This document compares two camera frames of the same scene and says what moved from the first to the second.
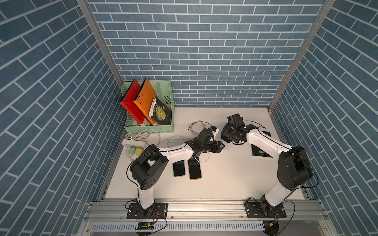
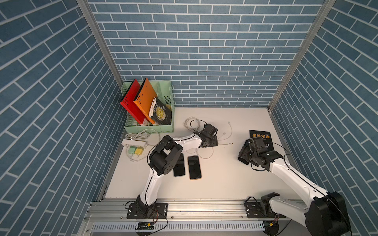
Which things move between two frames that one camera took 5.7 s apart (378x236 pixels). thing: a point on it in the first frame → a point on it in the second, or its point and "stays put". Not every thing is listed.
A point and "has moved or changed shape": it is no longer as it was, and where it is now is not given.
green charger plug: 132,149 stays put
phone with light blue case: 178,167 stays put
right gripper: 224,131 → 242,152
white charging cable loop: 204,161 has moved or changed shape
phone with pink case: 194,169 stays put
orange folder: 143,100 stays put
